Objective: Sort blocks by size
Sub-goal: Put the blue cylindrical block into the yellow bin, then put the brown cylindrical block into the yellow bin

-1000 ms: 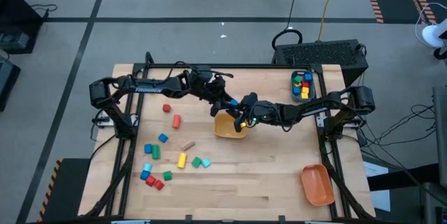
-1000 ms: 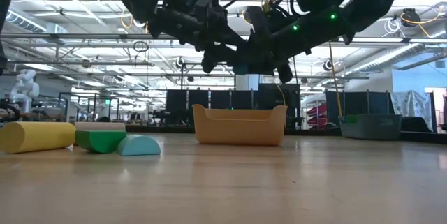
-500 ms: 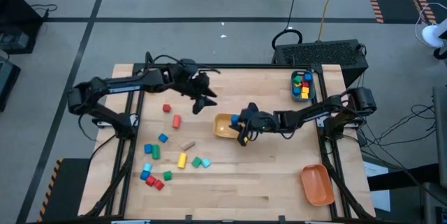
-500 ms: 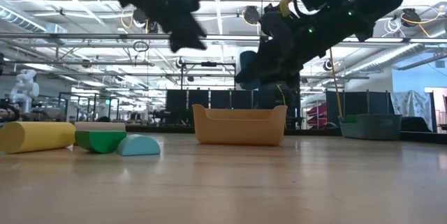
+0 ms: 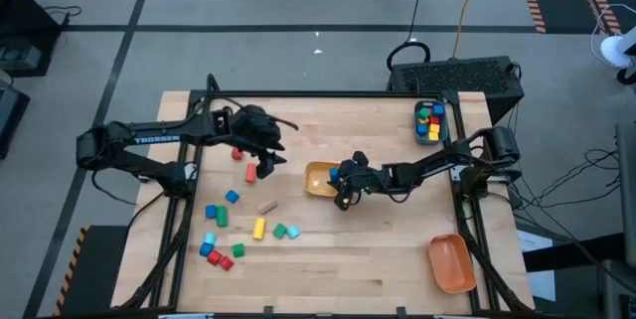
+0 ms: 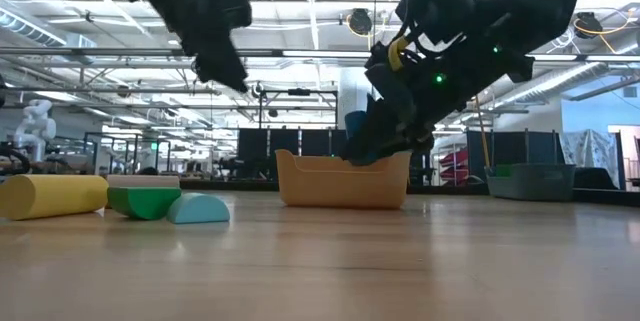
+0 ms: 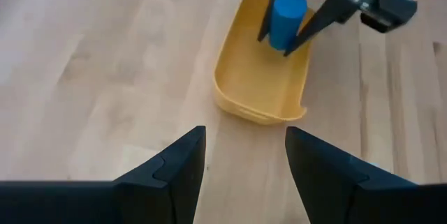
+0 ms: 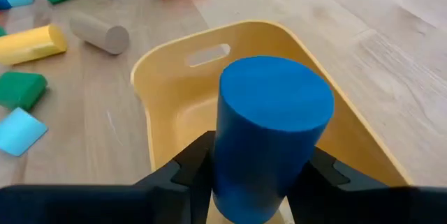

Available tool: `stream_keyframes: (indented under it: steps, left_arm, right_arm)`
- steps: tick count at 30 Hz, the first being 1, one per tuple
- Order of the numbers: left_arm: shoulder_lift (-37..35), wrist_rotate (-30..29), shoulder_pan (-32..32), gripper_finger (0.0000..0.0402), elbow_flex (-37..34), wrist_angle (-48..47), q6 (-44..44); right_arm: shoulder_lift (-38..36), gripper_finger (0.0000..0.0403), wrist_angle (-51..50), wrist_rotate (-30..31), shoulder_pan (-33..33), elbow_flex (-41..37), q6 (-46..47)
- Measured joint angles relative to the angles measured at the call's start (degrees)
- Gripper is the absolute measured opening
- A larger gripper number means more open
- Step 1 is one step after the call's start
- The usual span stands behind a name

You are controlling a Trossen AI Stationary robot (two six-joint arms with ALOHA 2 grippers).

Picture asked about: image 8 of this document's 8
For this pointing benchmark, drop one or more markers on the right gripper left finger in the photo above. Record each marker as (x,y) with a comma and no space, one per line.
(181,196)

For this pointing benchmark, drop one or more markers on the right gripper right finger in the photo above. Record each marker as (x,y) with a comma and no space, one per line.
(331,199)

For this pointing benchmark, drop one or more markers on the long blue cylinder block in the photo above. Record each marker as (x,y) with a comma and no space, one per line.
(272,130)

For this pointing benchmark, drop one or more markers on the yellow plastic bin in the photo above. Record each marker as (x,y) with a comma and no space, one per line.
(174,88)

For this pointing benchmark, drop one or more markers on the long plain wood cylinder block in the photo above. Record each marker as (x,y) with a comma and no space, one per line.
(99,33)

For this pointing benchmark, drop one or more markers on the long yellow cylinder block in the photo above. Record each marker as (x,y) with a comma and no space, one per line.
(31,44)

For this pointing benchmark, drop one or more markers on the light blue half-round block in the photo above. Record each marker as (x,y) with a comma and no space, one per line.
(19,131)

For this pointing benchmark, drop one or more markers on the green half-round block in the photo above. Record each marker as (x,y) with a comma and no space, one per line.
(21,89)

